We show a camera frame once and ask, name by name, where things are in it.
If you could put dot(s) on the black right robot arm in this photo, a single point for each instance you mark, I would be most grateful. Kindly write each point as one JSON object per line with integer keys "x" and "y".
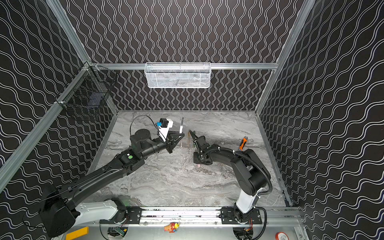
{"x": 252, "y": 176}

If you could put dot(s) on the red yellow toy figure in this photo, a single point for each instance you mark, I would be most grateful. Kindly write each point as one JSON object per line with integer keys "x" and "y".
{"x": 172, "y": 227}

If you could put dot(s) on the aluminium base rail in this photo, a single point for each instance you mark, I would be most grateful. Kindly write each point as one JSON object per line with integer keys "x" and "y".
{"x": 188, "y": 217}

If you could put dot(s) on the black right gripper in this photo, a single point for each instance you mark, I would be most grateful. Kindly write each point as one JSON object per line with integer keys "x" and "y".
{"x": 199, "y": 144}

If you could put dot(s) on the black wire basket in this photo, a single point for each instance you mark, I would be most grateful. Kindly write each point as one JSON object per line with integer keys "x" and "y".
{"x": 89, "y": 97}

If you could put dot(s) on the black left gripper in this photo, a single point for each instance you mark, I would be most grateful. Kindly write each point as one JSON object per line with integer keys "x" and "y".
{"x": 169, "y": 144}

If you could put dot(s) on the white wire mesh basket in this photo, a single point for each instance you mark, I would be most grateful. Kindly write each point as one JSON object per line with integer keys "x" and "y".
{"x": 175, "y": 75}

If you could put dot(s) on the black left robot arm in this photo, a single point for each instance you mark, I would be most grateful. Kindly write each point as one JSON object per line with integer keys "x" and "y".
{"x": 57, "y": 209}

